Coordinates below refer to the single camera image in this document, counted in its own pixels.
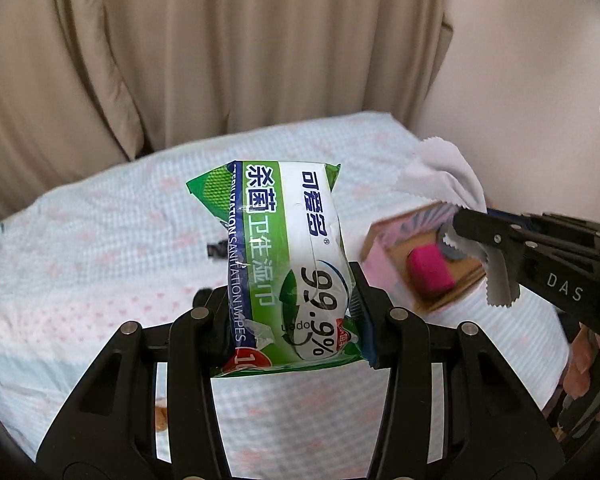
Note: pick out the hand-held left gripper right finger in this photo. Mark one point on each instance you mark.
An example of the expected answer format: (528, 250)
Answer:
(366, 292)

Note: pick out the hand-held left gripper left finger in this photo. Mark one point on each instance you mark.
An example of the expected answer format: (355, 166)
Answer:
(214, 312)

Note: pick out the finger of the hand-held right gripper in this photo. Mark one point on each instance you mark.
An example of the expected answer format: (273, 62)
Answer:
(490, 232)
(570, 227)

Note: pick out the cardboard box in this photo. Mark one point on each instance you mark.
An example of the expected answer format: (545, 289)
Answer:
(380, 265)

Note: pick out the grey zigzag-edged cloth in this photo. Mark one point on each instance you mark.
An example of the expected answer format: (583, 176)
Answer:
(500, 282)

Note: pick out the green white wet wipes pack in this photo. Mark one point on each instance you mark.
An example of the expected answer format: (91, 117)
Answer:
(285, 260)

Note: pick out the person's right hand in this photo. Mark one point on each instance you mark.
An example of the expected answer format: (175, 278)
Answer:
(582, 365)

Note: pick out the small black clip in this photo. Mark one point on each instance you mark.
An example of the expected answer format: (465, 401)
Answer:
(216, 251)

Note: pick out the pink sponge block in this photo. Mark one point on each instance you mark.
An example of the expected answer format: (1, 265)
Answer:
(430, 270)

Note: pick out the white cloth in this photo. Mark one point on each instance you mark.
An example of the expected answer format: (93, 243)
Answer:
(445, 172)

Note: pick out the pink heart printed bed sheet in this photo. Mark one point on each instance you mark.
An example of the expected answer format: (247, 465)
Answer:
(105, 240)

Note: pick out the beige curtain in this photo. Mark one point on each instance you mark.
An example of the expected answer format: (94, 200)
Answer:
(205, 50)

